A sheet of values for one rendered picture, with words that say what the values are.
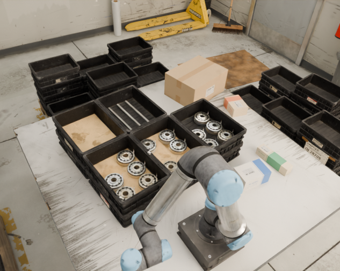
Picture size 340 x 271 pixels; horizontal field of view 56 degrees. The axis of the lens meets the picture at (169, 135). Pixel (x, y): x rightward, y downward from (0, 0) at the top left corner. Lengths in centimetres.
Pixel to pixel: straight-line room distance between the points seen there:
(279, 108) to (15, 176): 246
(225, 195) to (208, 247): 58
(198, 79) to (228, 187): 148
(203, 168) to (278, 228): 90
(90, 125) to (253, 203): 111
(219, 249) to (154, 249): 44
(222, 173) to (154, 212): 35
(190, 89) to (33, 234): 158
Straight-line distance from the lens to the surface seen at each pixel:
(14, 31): 474
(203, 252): 157
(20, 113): 372
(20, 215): 280
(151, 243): 126
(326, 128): 295
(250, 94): 346
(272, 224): 187
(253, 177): 191
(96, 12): 498
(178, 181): 117
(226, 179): 102
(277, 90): 337
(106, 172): 181
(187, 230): 162
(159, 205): 123
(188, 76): 242
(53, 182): 200
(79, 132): 207
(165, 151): 190
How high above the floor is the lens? 220
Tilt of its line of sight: 43 degrees down
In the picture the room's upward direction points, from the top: 4 degrees clockwise
